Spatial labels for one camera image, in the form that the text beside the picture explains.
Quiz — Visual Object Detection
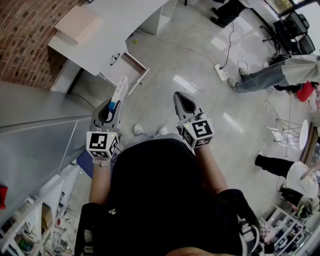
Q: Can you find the person's left leg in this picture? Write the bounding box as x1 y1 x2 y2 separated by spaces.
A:
124 133 152 151

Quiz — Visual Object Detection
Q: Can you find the blue seat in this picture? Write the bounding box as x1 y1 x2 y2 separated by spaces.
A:
76 148 118 180

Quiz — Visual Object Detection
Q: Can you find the wire frame stand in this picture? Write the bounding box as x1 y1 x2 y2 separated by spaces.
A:
267 117 302 145

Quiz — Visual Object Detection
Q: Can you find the person's leg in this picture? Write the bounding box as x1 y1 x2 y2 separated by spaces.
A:
124 133 152 151
151 132 185 145

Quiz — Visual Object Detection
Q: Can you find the person's right leg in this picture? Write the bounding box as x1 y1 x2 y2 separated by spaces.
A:
151 132 185 145

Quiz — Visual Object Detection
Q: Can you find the white blue small box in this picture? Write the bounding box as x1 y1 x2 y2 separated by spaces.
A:
107 76 129 111

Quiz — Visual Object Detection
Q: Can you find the round white table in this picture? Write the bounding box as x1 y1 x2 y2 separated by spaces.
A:
298 119 310 151

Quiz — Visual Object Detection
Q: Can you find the black floor cable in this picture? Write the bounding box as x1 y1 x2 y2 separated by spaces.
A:
221 21 236 70

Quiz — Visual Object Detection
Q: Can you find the grey counter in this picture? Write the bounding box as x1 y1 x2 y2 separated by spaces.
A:
0 81 97 226

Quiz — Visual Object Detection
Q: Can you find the white drawer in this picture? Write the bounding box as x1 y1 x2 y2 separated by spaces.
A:
99 50 151 96

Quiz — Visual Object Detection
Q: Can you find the white power strip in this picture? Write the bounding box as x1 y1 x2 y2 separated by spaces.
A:
213 64 230 82

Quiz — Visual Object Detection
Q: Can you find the pale pink cardboard box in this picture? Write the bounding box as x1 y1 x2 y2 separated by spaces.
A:
54 5 103 46

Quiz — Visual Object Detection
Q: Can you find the black office chair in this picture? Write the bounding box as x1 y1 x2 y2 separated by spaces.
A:
259 11 316 56

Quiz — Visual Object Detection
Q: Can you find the white storage shelf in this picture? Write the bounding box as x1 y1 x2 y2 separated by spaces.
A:
0 163 81 256

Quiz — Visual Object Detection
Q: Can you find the person's left forearm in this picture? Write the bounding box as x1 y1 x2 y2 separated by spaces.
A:
88 159 112 206

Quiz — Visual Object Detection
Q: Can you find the person's black shirt torso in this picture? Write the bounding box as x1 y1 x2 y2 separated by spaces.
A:
74 138 262 256

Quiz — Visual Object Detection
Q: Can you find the red bag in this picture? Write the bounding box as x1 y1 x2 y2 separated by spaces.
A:
296 80 316 103

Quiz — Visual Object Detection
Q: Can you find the white desk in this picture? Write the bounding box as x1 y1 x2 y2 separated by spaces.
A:
47 0 178 77

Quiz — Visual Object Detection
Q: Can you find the black desk handle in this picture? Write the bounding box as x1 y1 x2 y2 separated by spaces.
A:
109 52 121 66

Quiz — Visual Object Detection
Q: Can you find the person's right forearm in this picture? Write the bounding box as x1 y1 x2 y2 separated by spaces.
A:
193 144 229 196

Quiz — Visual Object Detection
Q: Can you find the red item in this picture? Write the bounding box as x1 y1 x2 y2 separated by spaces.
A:
0 184 8 210

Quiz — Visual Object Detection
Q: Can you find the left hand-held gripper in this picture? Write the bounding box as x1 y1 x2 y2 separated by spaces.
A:
86 99 123 166

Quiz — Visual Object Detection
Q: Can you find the white floor cable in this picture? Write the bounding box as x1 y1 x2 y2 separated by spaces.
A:
136 28 218 67

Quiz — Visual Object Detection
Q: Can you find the white display shelf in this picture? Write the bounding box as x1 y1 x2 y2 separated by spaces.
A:
258 204 313 256

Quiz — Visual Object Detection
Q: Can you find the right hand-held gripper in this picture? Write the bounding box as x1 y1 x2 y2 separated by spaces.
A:
173 91 216 150

